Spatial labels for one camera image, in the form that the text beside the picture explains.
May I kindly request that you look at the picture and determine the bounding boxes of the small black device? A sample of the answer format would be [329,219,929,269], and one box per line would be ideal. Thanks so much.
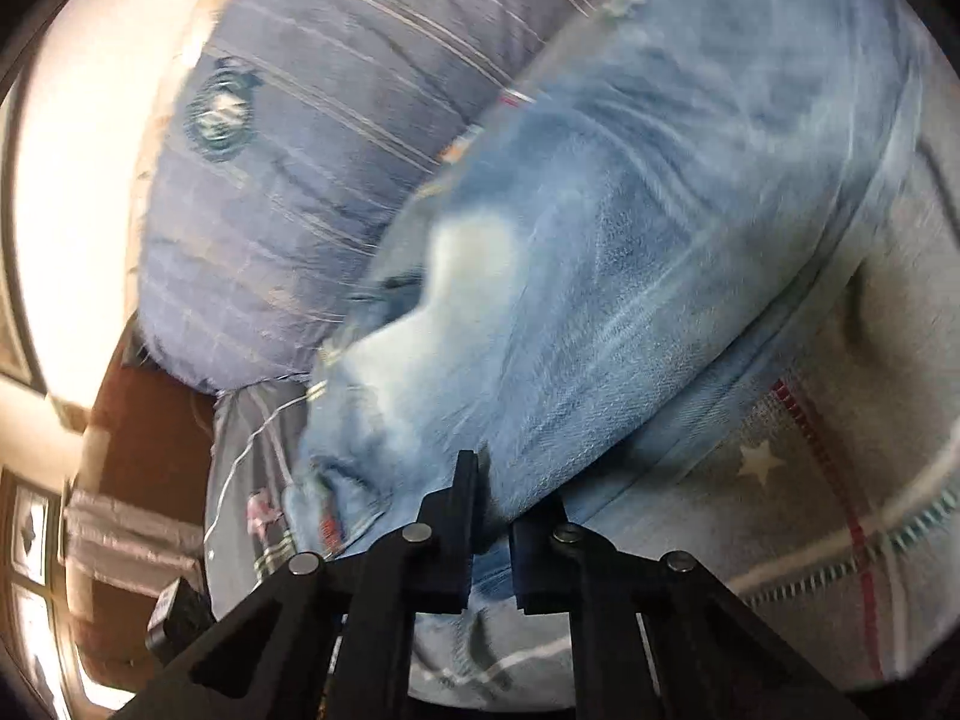
[145,577,218,662]

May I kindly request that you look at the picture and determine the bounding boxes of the brown wooden furniture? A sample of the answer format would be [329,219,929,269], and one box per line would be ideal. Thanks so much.
[79,315,222,687]

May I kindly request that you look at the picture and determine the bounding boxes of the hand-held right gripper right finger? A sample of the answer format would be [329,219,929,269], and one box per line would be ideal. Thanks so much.
[512,496,871,720]

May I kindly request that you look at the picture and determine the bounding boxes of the window with wooden frame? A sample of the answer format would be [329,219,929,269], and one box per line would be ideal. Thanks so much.
[0,465,85,698]

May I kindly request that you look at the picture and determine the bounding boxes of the grey star-printed bedsheet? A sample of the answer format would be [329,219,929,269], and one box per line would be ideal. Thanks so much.
[202,157,960,713]

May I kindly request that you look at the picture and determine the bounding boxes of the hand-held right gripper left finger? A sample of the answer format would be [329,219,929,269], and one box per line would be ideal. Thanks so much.
[142,451,479,720]

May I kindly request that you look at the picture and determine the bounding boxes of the grey plaid pillow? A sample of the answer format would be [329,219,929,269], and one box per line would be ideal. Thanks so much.
[135,0,676,395]

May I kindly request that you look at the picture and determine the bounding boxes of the white folded cloth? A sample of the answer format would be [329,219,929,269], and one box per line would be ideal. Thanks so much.
[64,491,205,595]

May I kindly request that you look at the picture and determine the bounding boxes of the blue denim jeans pants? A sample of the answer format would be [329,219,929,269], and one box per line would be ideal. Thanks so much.
[289,0,946,608]

